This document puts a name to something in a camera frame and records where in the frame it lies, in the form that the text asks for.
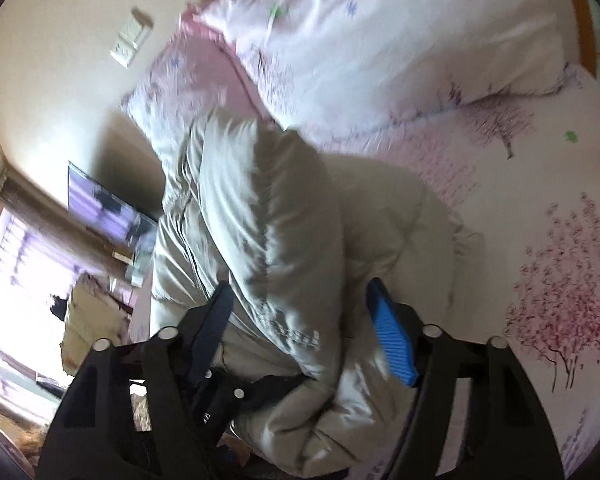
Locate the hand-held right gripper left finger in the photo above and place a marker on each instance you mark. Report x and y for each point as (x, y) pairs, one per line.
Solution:
(215, 320)

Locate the wall-mounted television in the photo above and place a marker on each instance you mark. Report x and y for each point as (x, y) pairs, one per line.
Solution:
(95, 200)

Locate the white wall socket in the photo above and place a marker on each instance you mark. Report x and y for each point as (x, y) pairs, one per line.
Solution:
(130, 37)

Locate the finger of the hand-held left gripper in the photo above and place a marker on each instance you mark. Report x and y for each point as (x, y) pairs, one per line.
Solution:
(260, 392)

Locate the wooden bed headboard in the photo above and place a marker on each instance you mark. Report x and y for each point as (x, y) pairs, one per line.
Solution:
(582, 20)

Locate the brown window curtain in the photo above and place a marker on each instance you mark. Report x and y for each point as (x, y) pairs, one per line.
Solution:
(45, 210)

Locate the pink floral pillow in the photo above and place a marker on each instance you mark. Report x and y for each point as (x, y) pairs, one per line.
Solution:
(380, 45)
(195, 75)

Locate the cream floral cloth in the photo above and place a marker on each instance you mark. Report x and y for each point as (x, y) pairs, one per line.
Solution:
(95, 320)

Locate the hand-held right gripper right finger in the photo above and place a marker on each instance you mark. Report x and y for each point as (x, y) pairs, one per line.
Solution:
(392, 340)

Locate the pink floral bedsheet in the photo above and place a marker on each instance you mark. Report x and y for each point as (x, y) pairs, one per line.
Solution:
(530, 185)

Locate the beige puffer jacket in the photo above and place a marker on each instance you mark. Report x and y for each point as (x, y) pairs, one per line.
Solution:
(280, 240)

